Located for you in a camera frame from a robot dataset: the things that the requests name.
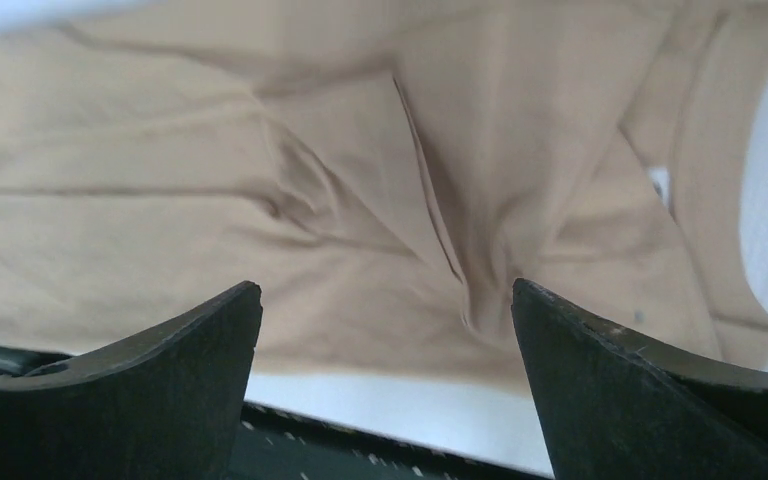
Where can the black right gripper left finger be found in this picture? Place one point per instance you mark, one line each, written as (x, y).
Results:
(164, 403)

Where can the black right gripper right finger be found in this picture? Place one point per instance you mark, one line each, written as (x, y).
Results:
(614, 403)

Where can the beige t shirt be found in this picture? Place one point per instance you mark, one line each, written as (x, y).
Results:
(385, 171)

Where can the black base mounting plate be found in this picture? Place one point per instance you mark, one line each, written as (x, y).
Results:
(273, 444)

